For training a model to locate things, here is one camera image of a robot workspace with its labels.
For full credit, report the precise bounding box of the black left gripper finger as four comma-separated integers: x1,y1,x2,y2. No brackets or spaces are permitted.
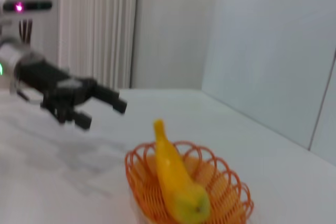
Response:
69,109,93,131
90,78,129,114

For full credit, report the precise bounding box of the yellow banana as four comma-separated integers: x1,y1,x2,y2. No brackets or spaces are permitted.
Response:
153,118,212,222

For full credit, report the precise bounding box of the orange wire basket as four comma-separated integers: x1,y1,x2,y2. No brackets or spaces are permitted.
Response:
124,141,255,224

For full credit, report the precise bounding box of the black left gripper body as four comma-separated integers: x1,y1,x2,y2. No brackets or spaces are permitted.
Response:
15,52,98,124

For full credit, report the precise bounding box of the white ribbed radiator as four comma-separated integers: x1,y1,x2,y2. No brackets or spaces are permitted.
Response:
58,0,139,90

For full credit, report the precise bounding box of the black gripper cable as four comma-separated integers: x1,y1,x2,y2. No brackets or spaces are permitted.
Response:
9,77,45,104

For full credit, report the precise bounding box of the dried branch plant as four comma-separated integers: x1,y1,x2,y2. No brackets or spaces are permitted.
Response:
0,0,45,45

